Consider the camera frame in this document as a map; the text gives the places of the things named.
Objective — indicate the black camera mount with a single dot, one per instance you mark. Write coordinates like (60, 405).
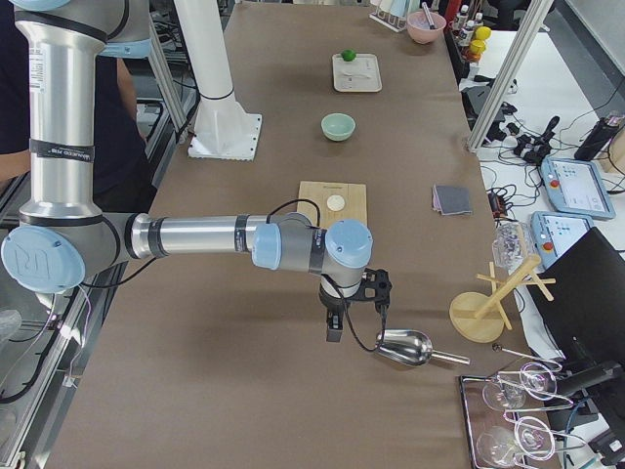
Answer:
(375, 287)

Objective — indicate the steel scoop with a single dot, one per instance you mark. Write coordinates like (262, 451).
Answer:
(412, 347)

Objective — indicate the black wire glass rack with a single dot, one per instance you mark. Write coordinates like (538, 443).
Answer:
(479, 417)

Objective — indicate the wine glass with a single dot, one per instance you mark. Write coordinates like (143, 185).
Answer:
(530, 441)
(508, 390)

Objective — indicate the clear plastic bag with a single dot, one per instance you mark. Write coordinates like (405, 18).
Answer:
(513, 242)

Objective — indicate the white steamed bun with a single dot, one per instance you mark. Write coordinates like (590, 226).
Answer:
(335, 203)

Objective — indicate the aluminium frame post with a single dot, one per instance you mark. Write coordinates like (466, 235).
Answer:
(533, 19)

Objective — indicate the wine glass far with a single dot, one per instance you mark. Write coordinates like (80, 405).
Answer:
(508, 390)

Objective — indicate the blue teach pendant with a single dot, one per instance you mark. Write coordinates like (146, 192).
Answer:
(576, 187)
(554, 233)

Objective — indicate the mint green bowl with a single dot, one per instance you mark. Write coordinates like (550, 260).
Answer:
(337, 127)

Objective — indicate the wine glass near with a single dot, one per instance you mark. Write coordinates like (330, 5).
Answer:
(530, 441)

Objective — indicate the bamboo cutting board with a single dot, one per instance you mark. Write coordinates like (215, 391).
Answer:
(354, 195)

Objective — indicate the white ceramic spoon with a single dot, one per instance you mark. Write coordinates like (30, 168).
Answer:
(356, 75)

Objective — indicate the black monitor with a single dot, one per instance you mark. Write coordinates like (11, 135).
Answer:
(586, 316)

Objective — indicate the pink bowl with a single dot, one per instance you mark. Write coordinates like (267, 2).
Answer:
(419, 29)

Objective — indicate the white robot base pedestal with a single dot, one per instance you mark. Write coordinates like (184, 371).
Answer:
(222, 128)

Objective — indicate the person in dark shirt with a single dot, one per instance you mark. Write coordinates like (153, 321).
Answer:
(122, 181)

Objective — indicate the grey folded cloth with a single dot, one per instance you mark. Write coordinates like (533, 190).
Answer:
(450, 200)

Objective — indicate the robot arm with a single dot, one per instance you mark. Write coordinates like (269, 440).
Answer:
(64, 237)

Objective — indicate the yellow lemon toy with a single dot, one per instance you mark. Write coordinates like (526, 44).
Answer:
(482, 33)

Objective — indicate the blue teach pendant upper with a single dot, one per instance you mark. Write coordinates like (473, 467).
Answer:
(576, 187)

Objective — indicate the blue teach pendant lower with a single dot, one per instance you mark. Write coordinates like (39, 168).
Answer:
(554, 233)

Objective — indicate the wooden cup tree stand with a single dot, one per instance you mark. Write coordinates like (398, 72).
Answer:
(481, 318)

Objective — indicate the green toy apple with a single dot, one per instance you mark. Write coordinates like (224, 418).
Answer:
(348, 55)

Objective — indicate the cream rabbit print tray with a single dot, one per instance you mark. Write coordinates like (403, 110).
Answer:
(363, 63)

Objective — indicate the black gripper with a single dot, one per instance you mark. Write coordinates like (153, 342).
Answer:
(331, 303)

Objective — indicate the white wire cup rack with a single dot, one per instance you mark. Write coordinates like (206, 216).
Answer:
(391, 13)

